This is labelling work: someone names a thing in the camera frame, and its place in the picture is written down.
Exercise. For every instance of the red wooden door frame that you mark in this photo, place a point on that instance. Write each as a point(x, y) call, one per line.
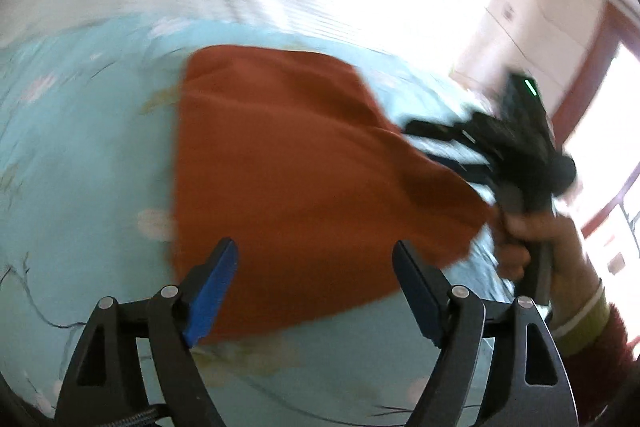
point(596, 123)

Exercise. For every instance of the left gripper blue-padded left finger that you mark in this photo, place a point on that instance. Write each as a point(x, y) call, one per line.
point(179, 316)

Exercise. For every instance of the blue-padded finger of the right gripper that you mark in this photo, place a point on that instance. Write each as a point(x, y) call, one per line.
point(456, 132)

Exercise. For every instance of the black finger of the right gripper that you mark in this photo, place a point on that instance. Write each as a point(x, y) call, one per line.
point(480, 174)

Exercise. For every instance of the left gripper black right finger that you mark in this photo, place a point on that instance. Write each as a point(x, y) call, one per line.
point(453, 318)

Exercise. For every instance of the light blue floral bedsheet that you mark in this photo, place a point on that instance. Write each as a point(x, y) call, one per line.
point(87, 158)

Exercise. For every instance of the orange knitted sweater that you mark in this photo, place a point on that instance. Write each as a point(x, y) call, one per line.
point(288, 154)

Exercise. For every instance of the red sleeve right forearm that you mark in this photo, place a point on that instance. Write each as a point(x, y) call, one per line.
point(596, 354)

